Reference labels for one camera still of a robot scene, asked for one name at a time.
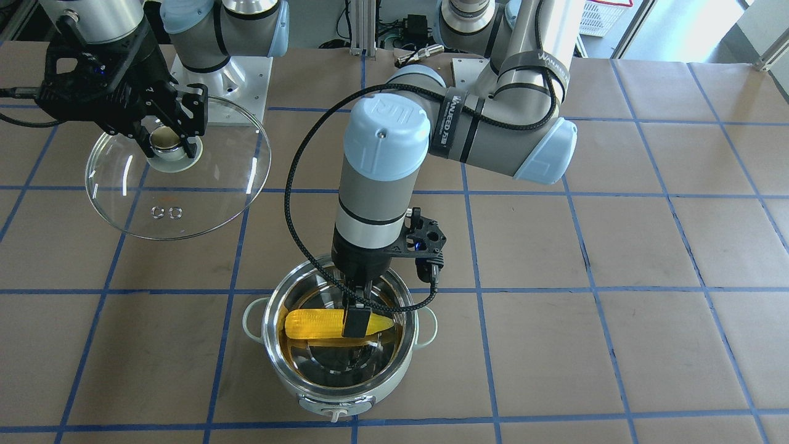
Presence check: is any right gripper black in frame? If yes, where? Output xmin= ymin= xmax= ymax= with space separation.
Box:
xmin=35 ymin=18 xmax=208 ymax=160

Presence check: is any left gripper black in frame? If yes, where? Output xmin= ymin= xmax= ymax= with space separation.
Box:
xmin=332 ymin=244 xmax=392 ymax=339

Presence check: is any glass pot lid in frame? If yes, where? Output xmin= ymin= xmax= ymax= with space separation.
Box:
xmin=84 ymin=96 xmax=271 ymax=240

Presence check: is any yellow corn cob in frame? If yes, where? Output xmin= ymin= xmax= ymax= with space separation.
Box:
xmin=284 ymin=308 xmax=395 ymax=340

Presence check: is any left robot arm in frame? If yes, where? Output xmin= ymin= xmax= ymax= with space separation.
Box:
xmin=284 ymin=1 xmax=583 ymax=340

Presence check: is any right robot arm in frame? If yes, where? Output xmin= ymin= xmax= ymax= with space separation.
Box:
xmin=34 ymin=1 xmax=288 ymax=159

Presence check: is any pale green cooking pot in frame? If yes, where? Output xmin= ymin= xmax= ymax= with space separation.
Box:
xmin=242 ymin=261 xmax=438 ymax=422

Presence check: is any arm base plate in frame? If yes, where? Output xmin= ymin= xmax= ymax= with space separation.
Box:
xmin=170 ymin=56 xmax=274 ymax=123
xmin=451 ymin=58 xmax=497 ymax=98

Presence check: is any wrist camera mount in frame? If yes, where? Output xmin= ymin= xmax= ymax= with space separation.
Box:
xmin=384 ymin=207 xmax=446 ymax=285

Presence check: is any black braided cable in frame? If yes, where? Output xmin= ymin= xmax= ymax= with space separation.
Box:
xmin=286 ymin=83 xmax=558 ymax=312

